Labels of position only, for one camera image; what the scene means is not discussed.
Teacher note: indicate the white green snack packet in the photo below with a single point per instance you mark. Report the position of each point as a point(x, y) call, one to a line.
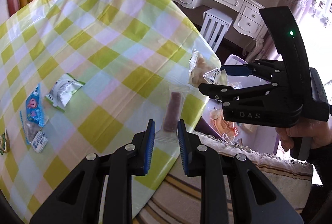
point(63, 90)

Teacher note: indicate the green checkered tablecloth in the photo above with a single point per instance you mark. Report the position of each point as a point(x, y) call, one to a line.
point(127, 53)

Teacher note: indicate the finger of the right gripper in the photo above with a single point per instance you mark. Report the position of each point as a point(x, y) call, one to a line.
point(261, 68)
point(265, 95)

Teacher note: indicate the person right hand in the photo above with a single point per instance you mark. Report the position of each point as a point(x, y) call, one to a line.
point(318, 131)

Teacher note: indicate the orange bread snack bag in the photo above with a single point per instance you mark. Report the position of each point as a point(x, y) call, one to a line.
point(226, 130)

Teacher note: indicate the brown bar clear packet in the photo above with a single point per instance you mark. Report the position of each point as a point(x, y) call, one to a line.
point(168, 131)

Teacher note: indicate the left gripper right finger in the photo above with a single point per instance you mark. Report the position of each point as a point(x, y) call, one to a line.
point(184, 147)

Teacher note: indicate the striped beige cushion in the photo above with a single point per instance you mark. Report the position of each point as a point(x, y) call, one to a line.
point(178, 198)

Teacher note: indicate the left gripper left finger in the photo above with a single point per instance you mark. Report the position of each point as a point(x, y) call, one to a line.
point(100, 187)

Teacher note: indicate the white slatted stool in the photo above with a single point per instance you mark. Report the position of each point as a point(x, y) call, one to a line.
point(215, 26)

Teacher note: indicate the blue edged clear snack bag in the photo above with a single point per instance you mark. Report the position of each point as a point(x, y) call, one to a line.
point(30, 129)

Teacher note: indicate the small green yellow packet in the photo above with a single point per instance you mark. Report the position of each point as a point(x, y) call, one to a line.
point(4, 143)

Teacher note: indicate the blue pink cartoon packet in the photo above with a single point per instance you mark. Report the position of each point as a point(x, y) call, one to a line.
point(34, 107)

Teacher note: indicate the white biscuit snack bag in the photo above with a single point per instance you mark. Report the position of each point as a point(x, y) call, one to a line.
point(202, 71)

